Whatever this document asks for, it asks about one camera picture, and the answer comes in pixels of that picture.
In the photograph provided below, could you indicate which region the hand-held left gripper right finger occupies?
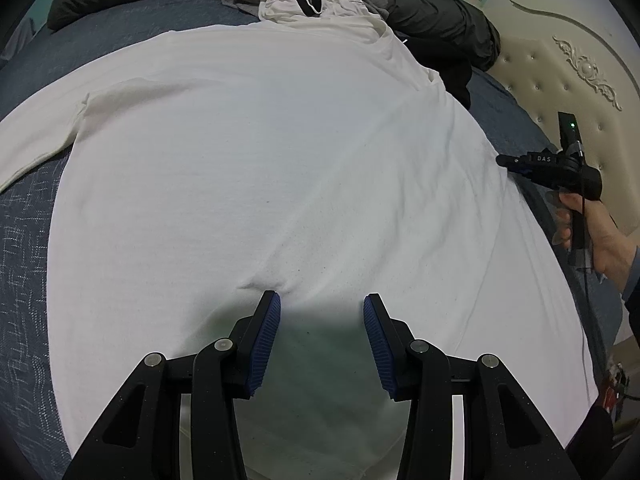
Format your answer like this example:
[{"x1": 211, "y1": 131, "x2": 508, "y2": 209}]
[{"x1": 363, "y1": 292, "x2": 581, "y2": 480}]

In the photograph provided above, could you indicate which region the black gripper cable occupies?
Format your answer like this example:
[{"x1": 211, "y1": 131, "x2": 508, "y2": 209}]
[{"x1": 579, "y1": 200, "x2": 611, "y2": 401}]

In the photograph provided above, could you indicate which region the white long-sleeve shirt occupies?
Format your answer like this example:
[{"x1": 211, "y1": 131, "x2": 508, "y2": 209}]
[{"x1": 0, "y1": 24, "x2": 599, "y2": 480}]

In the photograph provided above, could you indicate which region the cream tufted headboard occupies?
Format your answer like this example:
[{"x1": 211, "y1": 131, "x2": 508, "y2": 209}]
[{"x1": 462, "y1": 0, "x2": 640, "y2": 288}]

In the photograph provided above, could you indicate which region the person's right hand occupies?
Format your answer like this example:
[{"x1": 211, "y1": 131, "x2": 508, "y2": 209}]
[{"x1": 552, "y1": 192, "x2": 636, "y2": 291}]

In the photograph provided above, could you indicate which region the dark grey rolled duvet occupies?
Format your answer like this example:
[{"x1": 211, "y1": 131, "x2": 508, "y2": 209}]
[{"x1": 47, "y1": 0, "x2": 502, "y2": 73}]

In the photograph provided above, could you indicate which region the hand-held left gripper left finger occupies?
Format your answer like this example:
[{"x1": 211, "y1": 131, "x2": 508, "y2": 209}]
[{"x1": 62, "y1": 290, "x2": 282, "y2": 480}]

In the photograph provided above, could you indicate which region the person's right forearm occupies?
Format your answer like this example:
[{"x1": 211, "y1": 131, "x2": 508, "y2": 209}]
[{"x1": 619, "y1": 245, "x2": 640, "y2": 353}]

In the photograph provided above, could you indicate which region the black garment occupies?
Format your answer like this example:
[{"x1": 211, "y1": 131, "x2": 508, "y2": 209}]
[{"x1": 399, "y1": 25, "x2": 474, "y2": 109}]

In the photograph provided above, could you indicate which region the pile of colourful clutter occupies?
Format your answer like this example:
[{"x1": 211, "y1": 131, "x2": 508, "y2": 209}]
[{"x1": 597, "y1": 360, "x2": 632, "y2": 412}]

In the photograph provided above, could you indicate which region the person's dark trouser leg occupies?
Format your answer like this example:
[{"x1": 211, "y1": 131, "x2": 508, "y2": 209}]
[{"x1": 564, "y1": 400, "x2": 617, "y2": 480}]

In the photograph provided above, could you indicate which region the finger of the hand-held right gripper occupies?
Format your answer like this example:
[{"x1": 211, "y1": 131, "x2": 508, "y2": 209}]
[{"x1": 496, "y1": 154, "x2": 531, "y2": 178}]

